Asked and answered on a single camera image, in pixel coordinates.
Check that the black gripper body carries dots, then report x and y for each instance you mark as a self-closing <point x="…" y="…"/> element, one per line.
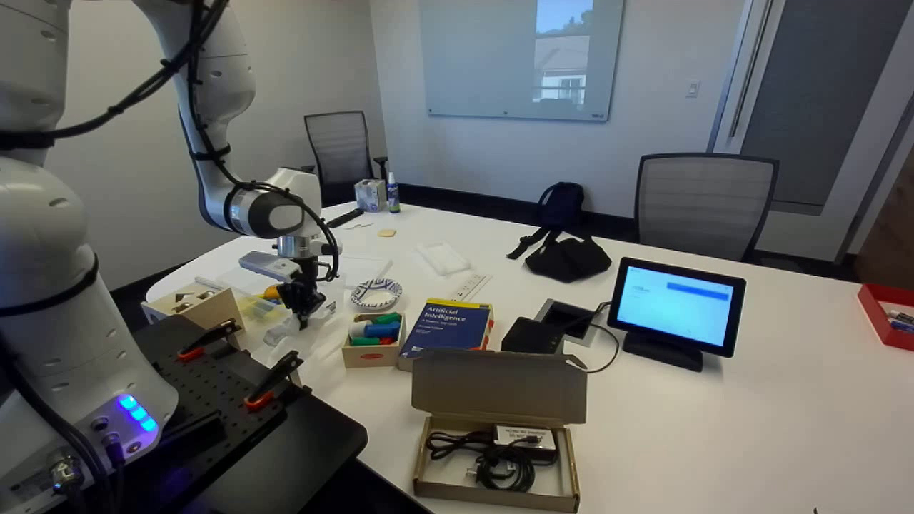
<point x="304" y="283"/>

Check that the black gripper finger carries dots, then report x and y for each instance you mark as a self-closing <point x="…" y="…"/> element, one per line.
<point x="295" y="313"/>
<point x="315" y="306"/>

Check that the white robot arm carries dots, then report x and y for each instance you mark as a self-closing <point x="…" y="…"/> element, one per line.
<point x="81" y="402"/>

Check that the small box of coloured blocks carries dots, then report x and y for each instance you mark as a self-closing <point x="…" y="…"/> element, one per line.
<point x="372" y="342"/>

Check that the black remote control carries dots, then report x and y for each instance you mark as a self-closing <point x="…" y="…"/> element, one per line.
<point x="345" y="219"/>

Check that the clear plastic container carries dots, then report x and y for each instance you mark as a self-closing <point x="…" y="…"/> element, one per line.
<point x="371" y="196"/>

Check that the blue spray bottle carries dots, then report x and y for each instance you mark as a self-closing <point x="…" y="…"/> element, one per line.
<point x="394" y="192"/>

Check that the blue yellow book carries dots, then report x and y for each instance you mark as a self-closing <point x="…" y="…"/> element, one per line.
<point x="446" y="323"/>

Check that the white flat packet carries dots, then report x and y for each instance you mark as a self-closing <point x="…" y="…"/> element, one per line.
<point x="444" y="259"/>

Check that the grey mesh office chair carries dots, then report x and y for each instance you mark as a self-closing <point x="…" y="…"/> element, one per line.
<point x="342" y="152"/>

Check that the black small box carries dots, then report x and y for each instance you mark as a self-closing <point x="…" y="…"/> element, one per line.
<point x="532" y="339"/>

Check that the table power outlet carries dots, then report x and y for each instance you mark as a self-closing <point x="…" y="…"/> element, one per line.
<point x="564" y="322"/>

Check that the glass whiteboard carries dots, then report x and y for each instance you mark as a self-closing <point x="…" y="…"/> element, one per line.
<point x="521" y="59"/>

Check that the black tablet on stand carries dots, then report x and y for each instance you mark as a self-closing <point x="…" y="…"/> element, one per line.
<point x="675" y="316"/>

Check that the grey chair by door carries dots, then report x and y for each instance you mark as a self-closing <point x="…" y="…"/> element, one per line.
<point x="704" y="203"/>

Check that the red box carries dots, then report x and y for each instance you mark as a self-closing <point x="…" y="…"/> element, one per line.
<point x="891" y="313"/>

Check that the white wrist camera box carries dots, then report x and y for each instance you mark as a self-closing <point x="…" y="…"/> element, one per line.
<point x="271" y="266"/>

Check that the black clamp orange handle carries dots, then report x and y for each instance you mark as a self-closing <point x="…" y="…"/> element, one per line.
<point x="265" y="390"/>
<point x="214" y="343"/>

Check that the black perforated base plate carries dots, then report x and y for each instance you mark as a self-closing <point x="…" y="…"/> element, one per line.
<point x="222" y="457"/>

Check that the open cardboard box with cables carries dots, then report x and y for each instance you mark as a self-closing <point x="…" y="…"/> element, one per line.
<point x="499" y="430"/>

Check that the black bag with strap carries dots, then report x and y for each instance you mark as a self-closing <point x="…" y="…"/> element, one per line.
<point x="559" y="250"/>

